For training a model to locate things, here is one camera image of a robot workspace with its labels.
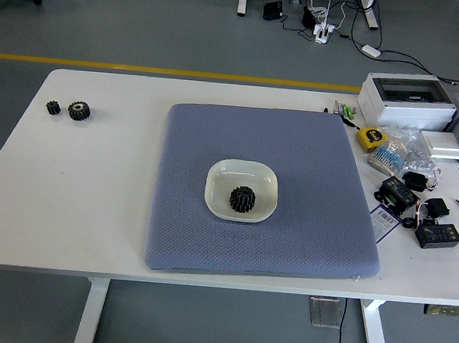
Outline white square dish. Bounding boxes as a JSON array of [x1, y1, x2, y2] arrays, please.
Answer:
[[202, 156, 282, 225]]

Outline small black servo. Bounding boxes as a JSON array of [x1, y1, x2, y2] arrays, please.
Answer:
[[424, 196, 451, 220], [401, 171, 429, 193]]

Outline blue resistor roll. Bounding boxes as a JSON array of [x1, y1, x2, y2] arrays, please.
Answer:
[[365, 139, 410, 177]]

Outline green circuit board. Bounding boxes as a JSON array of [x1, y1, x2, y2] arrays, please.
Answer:
[[423, 303, 459, 318]]

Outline black box on floor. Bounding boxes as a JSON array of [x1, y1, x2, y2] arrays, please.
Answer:
[[262, 0, 284, 22]]

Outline green white connectors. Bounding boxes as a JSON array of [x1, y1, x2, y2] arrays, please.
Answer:
[[331, 101, 358, 120]]

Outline yellow tape measure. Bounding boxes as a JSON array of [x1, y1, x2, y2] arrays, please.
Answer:
[[354, 125, 389, 154]]

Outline white power strip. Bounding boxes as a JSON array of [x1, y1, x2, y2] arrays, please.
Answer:
[[312, 21, 337, 45]]

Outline black meter with display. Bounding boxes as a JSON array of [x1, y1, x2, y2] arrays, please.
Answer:
[[413, 219, 459, 253]]

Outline white table leg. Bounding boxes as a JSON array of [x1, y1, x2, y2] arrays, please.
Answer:
[[357, 299, 397, 343], [71, 276, 111, 343]]

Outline blue-grey quilted mat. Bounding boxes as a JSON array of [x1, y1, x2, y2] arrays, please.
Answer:
[[142, 99, 392, 288]]

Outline white power adapter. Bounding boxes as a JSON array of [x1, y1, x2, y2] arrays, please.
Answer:
[[359, 44, 383, 59]]

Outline small black screwdriver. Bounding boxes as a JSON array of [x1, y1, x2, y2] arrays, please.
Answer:
[[338, 115, 361, 131]]

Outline grey metal floor plate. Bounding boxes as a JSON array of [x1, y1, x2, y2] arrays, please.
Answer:
[[307, 295, 343, 329]]

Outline long black floor cable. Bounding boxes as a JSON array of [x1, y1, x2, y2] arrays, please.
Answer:
[[377, 49, 459, 90]]

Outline large black gear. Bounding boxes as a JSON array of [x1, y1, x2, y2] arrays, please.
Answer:
[[228, 193, 257, 215], [66, 100, 93, 123]]

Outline clear plastic parts bag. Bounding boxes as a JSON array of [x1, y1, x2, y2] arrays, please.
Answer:
[[379, 126, 446, 185]]

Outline white barcode label card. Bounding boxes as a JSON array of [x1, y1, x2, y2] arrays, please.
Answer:
[[368, 204, 401, 246]]

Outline white electrical enclosure box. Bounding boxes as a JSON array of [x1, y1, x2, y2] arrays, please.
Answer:
[[355, 69, 459, 131]]

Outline small black gear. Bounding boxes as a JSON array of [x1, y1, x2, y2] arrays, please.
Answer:
[[231, 185, 255, 204], [44, 99, 63, 117]]

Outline black digital meter module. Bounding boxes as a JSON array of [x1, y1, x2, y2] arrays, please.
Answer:
[[377, 174, 422, 209]]

